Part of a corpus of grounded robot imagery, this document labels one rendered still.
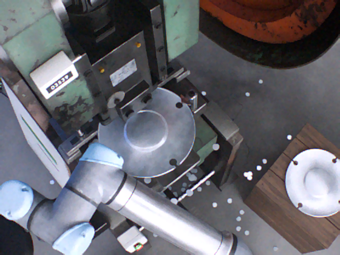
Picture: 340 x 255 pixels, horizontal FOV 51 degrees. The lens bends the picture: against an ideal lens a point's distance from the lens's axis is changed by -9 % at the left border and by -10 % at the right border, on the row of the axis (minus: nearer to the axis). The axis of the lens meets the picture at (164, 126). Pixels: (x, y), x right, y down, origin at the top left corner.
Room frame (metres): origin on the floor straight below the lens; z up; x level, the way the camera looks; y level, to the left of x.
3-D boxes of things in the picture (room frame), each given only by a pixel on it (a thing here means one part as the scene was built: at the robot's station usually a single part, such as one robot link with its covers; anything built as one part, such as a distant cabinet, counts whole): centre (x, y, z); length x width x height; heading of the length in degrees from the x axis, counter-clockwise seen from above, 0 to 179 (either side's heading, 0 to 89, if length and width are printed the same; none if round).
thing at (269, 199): (0.28, -0.60, 0.18); 0.40 x 0.38 x 0.35; 38
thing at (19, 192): (0.17, 0.30, 1.15); 0.09 x 0.08 x 0.11; 53
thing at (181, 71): (0.64, -0.02, 0.76); 0.17 x 0.06 x 0.10; 121
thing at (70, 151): (0.46, 0.27, 0.76); 0.17 x 0.06 x 0.10; 121
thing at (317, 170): (0.28, -0.60, 0.35); 0.29 x 0.29 x 0.01
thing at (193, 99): (0.53, -0.09, 0.75); 0.03 x 0.03 x 0.10; 31
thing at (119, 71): (0.52, 0.10, 1.04); 0.17 x 0.15 x 0.30; 31
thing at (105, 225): (0.19, 0.27, 0.62); 0.10 x 0.06 x 0.20; 121
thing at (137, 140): (0.44, 0.06, 0.78); 0.29 x 0.29 x 0.01
